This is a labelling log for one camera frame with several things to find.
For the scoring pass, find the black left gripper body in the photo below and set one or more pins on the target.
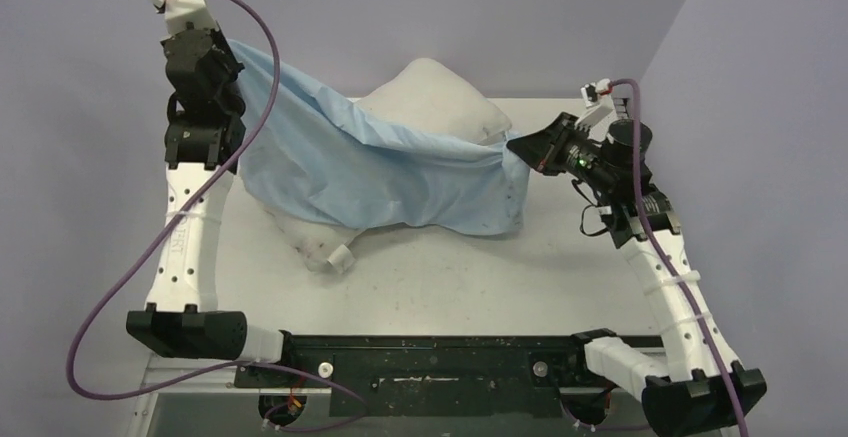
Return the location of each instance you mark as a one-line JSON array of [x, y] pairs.
[[234, 102]]

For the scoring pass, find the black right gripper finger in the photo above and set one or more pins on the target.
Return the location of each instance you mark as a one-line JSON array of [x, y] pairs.
[[537, 155], [560, 128]]

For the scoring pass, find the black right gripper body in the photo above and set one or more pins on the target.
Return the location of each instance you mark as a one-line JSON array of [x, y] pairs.
[[553, 149]]

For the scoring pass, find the white pillow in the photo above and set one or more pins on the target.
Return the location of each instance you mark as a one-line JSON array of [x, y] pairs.
[[425, 96]]

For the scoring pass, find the light blue pillowcase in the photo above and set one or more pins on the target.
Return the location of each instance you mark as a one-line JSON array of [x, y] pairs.
[[318, 156]]

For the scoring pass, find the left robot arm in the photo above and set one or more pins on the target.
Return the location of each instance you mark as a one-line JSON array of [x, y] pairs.
[[181, 317]]

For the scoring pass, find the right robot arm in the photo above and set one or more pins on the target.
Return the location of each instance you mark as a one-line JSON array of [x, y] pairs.
[[701, 385]]

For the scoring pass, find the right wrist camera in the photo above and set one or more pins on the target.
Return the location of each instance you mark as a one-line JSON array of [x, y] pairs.
[[601, 108]]

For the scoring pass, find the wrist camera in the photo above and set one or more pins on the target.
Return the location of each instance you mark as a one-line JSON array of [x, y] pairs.
[[601, 108], [181, 15]]

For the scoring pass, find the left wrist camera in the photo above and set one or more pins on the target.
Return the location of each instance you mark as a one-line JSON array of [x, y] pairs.
[[181, 15]]

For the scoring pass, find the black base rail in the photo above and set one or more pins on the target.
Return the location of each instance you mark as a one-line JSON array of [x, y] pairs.
[[448, 376]]

